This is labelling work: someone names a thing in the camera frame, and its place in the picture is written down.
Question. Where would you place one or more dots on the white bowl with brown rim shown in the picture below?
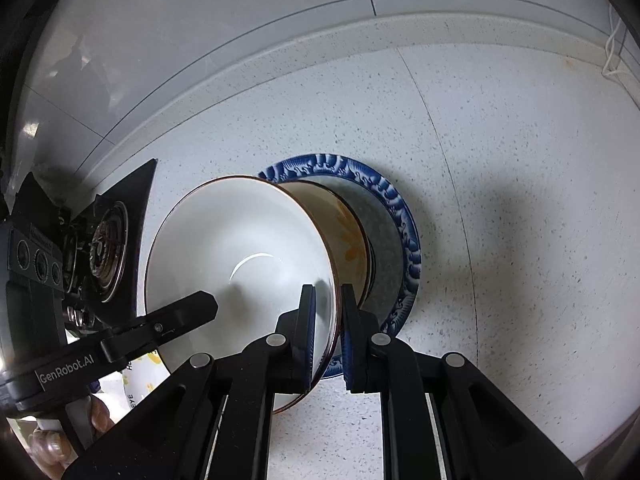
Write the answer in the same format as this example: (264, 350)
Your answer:
(240, 240)

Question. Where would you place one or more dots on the blue rimmed plate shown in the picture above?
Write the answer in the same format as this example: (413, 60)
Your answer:
(395, 260)

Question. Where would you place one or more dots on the brown bowl with orange flower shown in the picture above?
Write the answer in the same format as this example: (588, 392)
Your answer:
(340, 230)

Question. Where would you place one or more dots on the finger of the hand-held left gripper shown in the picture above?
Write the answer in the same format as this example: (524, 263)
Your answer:
(175, 315)

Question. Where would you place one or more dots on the black gas stove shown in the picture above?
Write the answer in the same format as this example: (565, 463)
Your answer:
(110, 240)

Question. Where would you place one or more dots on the white plate with yellow bears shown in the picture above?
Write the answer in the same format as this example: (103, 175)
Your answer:
(145, 380)

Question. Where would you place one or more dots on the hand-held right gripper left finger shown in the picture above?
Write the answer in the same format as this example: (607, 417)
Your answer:
(311, 340)

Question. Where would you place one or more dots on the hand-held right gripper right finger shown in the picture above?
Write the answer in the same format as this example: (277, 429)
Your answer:
(348, 360)

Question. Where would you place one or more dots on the person's left hand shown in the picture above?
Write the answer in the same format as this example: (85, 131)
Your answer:
(50, 444)

